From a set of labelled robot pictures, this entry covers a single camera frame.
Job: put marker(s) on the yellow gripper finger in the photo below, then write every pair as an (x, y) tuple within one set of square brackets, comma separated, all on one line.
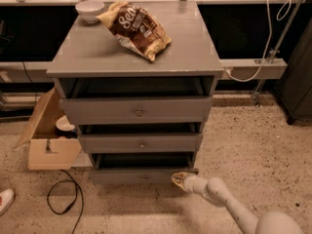
[(179, 183), (182, 176)]

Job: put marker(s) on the grey bottom drawer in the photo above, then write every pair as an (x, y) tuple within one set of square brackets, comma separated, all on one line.
[(139, 171)]

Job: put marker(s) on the grey drawer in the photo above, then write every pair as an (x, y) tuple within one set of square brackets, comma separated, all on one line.
[(139, 171), (126, 100), (132, 138)]

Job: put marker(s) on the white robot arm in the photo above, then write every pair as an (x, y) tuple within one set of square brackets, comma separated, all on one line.
[(215, 191)]

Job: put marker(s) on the grey middle drawer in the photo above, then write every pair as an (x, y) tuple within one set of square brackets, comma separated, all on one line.
[(132, 138)]

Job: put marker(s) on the grey drawer cabinet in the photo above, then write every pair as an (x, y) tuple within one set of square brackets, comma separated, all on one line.
[(94, 52)]

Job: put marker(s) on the grey top drawer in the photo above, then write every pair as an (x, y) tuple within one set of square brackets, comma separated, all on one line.
[(126, 100)]

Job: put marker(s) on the metal diagonal pole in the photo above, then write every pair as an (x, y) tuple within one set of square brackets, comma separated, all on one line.
[(274, 52)]

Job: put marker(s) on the white bowl in box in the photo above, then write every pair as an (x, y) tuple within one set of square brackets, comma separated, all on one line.
[(62, 124)]

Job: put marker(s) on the open cardboard box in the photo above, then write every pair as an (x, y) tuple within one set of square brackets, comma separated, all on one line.
[(48, 150)]

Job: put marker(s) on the dark grey side cabinet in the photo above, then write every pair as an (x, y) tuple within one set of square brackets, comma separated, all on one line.
[(295, 92)]

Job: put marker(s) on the brown yellow snack bag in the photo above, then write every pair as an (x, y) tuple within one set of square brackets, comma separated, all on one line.
[(135, 29)]

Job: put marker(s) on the white red shoe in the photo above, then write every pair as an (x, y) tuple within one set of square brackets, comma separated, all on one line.
[(6, 200)]

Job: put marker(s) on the white ceramic bowl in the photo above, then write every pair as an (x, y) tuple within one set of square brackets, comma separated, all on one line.
[(90, 10)]

